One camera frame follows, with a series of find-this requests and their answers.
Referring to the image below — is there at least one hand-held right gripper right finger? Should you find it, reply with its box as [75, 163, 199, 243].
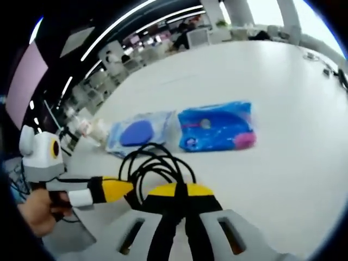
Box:
[184, 183, 297, 261]

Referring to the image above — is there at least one white printed paper cup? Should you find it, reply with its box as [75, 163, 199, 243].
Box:
[91, 119, 112, 147]

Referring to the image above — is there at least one black device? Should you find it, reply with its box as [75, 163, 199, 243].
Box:
[337, 69, 348, 90]

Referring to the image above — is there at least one long curved ceiling light strip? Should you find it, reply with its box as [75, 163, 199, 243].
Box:
[80, 4, 205, 62]

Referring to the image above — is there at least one bright blue wipes packet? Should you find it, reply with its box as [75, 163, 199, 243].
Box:
[177, 101, 258, 153]

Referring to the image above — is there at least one person's left hand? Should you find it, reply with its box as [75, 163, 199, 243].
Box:
[17, 189, 73, 238]

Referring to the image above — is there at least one black cable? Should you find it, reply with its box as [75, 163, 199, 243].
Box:
[118, 142, 198, 215]

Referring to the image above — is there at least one large pink wall screen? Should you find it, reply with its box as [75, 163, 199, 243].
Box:
[5, 42, 49, 128]

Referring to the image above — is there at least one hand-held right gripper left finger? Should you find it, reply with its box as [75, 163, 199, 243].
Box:
[107, 183, 180, 261]

